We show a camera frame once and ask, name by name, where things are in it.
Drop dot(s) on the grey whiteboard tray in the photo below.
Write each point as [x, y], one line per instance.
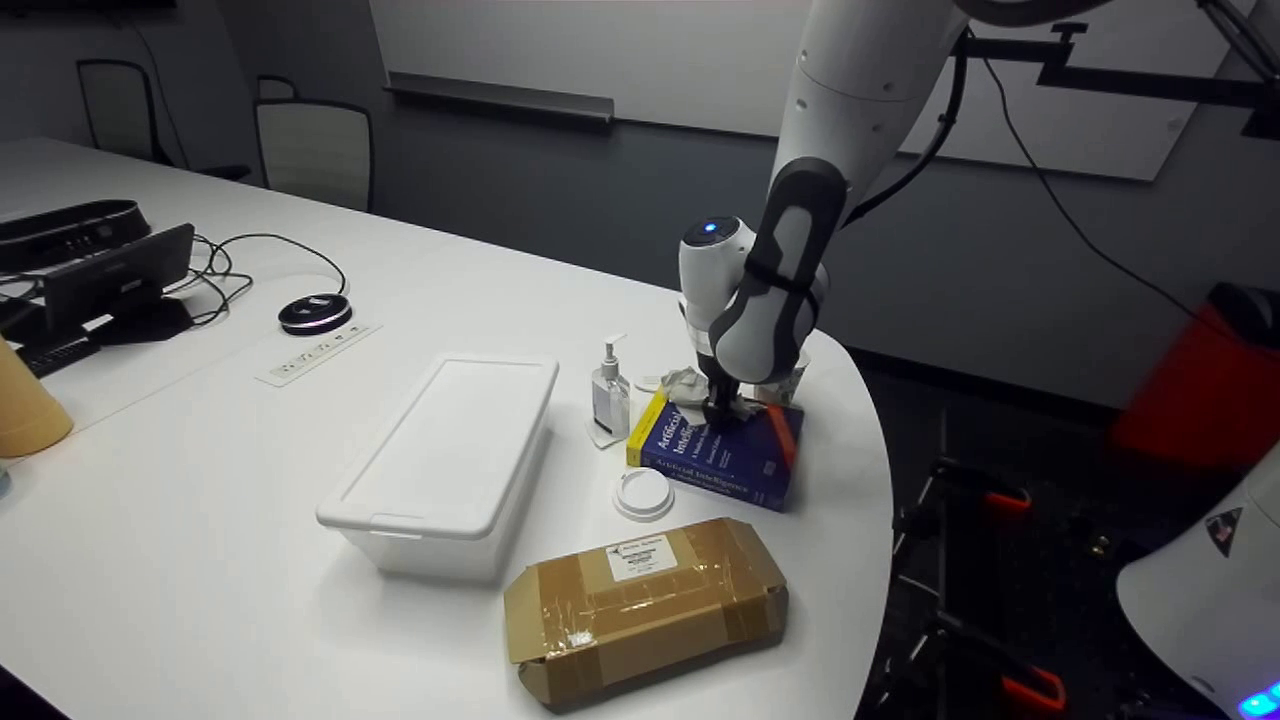
[502, 96]

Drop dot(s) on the grey mesh office chair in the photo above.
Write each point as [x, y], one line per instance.
[279, 88]
[317, 148]
[122, 106]

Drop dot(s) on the white lidded plastic box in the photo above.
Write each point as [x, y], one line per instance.
[446, 455]

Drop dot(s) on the white plastic cup lid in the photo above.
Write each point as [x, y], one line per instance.
[645, 494]

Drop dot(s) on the red bin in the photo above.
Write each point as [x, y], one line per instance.
[1203, 402]

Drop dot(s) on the black computer mouse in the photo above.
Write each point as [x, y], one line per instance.
[317, 315]

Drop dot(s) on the brown cardboard box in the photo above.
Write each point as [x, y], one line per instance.
[645, 615]

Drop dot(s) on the black robot cart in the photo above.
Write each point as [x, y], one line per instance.
[1055, 563]

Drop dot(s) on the black speaker bar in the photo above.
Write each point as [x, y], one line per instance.
[65, 227]

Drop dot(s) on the black tablet conference device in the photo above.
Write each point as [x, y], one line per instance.
[105, 285]

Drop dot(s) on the white paper tissue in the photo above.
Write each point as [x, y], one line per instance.
[689, 415]

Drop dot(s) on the black camera boom pole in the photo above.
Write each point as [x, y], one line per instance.
[1146, 83]

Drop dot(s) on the white wall whiteboard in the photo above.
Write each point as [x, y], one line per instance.
[603, 42]

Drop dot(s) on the white paper label strip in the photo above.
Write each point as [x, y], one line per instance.
[317, 352]

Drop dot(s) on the small clear spray bottle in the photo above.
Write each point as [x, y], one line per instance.
[608, 398]

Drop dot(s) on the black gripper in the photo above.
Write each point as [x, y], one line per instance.
[723, 386]

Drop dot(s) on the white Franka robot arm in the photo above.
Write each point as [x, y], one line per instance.
[854, 83]

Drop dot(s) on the blue hardcover book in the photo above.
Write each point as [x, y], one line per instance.
[723, 461]

